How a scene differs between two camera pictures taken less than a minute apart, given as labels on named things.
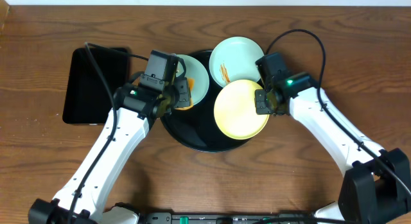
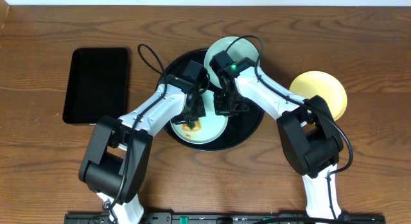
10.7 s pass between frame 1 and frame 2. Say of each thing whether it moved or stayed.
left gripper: moved
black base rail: stayed
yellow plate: moved
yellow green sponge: moved
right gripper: moved
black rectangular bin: stayed
